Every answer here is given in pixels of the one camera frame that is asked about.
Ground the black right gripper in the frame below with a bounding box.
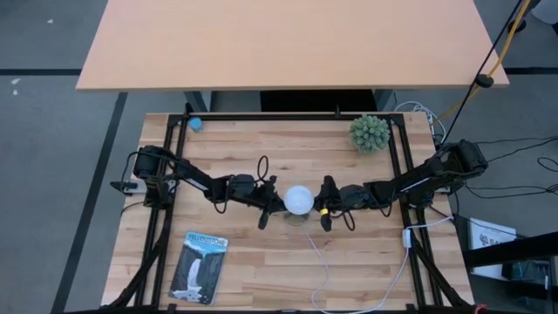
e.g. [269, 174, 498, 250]
[313, 175, 371, 232]

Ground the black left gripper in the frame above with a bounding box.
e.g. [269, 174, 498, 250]
[255, 175, 289, 231]

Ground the white lightbulb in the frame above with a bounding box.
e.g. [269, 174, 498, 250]
[282, 185, 315, 215]

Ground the round lamp socket base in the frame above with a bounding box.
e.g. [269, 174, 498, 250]
[285, 211, 311, 227]

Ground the green spiky succulent plant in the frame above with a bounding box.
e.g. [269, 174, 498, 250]
[348, 114, 391, 154]

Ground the grey desk leg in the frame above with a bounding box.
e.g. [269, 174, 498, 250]
[182, 90, 210, 113]
[374, 89, 393, 113]

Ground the peach-coloured desk top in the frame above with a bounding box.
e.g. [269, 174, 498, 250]
[75, 0, 511, 92]

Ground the white printed box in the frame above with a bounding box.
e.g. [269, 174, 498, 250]
[468, 217, 518, 280]

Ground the black furniture bar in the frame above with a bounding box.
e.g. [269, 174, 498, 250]
[462, 230, 558, 270]

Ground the dark box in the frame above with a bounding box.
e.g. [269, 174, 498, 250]
[500, 259, 558, 289]

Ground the left wrist cable loop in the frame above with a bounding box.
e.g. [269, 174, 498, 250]
[256, 154, 269, 182]

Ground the white lamp power cord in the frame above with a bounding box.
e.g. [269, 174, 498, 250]
[301, 215, 455, 314]

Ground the black aluminium table frame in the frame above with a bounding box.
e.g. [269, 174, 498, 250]
[99, 103, 479, 314]

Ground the bundle of white cables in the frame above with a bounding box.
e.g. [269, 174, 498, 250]
[394, 100, 448, 145]

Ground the looped black floor cable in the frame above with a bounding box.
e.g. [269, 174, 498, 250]
[536, 155, 558, 174]

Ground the long black hanging cable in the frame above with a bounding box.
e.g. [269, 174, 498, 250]
[440, 0, 525, 146]

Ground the yellow cable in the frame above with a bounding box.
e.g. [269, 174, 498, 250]
[438, 0, 533, 121]

